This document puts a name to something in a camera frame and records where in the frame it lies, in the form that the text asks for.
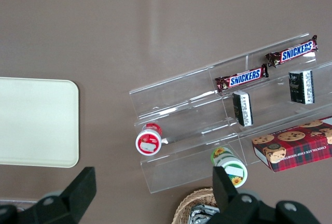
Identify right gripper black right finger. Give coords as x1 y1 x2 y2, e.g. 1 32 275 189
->
209 166 276 224

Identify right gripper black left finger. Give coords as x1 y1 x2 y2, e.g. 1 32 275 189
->
18 166 98 224

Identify tan oval wicker basket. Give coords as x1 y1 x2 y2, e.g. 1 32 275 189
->
174 187 221 224

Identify beige rectangular tray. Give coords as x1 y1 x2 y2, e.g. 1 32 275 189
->
0 77 80 169

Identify stacked aluminium foil containers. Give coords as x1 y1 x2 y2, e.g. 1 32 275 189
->
190 204 221 224

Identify green sunflower yogurt cup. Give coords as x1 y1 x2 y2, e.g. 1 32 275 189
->
210 146 248 189

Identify clear acrylic bottle rack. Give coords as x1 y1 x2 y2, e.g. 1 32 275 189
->
0 197 42 211

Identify red tartan cookie box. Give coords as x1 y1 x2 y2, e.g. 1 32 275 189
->
251 116 332 173

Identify red white yogurt cup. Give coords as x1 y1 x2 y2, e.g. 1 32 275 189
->
134 122 163 156

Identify small black white box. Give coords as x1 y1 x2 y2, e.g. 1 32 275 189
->
232 90 254 127
288 69 315 105

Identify clear acrylic stepped shelf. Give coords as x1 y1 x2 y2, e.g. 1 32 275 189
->
128 32 332 195

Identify Snickers chocolate bar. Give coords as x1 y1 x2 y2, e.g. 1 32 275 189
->
265 35 319 68
214 63 269 91

